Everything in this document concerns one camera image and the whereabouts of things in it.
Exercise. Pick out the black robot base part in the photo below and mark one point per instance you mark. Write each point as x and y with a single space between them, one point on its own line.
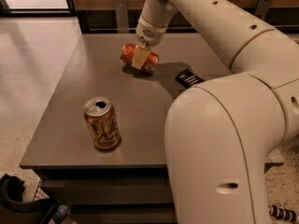
14 210

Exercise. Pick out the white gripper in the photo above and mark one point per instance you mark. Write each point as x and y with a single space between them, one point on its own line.
149 34

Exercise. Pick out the blue cap object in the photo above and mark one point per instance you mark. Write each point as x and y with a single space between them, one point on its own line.
61 215

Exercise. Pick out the right metal wall bracket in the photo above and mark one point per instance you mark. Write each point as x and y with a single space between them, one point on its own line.
262 8

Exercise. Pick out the left metal wall bracket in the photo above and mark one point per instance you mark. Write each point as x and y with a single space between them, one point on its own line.
121 13

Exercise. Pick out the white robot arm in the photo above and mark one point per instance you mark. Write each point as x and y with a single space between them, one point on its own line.
218 133

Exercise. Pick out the metal wall bracket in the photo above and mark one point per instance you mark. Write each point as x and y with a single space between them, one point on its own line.
262 8
121 13

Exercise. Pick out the black snack bar wrapper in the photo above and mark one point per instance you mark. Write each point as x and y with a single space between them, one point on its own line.
187 78

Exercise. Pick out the red coke can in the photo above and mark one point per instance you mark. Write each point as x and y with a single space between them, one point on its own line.
149 65

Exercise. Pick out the orange LaCroix can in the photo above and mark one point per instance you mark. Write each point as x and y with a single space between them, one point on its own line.
100 117

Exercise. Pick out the grey drawer cabinet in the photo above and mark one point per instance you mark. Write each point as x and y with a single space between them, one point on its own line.
130 181

